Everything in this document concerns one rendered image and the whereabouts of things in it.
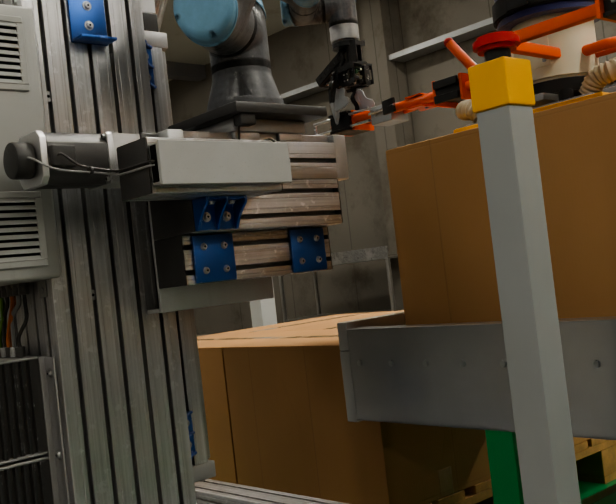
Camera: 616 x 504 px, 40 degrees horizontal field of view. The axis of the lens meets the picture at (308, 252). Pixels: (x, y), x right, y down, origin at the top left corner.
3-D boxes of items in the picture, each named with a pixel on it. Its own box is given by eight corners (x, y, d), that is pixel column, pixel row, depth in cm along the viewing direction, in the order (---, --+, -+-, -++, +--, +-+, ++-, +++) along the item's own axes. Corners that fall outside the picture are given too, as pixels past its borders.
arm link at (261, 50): (278, 67, 170) (270, 1, 170) (259, 52, 156) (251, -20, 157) (221, 77, 172) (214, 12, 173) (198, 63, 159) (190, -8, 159)
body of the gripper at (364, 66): (354, 84, 211) (349, 36, 212) (330, 92, 218) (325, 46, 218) (375, 86, 217) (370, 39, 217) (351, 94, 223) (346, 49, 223)
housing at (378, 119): (409, 120, 209) (407, 102, 209) (391, 119, 204) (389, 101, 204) (389, 126, 214) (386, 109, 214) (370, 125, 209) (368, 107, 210)
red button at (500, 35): (532, 58, 126) (528, 32, 126) (503, 54, 122) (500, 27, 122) (493, 70, 132) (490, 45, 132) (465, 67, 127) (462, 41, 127)
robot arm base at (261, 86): (239, 105, 154) (233, 52, 154) (192, 123, 165) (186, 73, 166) (301, 109, 164) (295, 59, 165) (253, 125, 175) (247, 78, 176)
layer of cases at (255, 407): (616, 429, 258) (599, 298, 259) (391, 519, 193) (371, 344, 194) (347, 410, 348) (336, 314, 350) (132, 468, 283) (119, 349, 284)
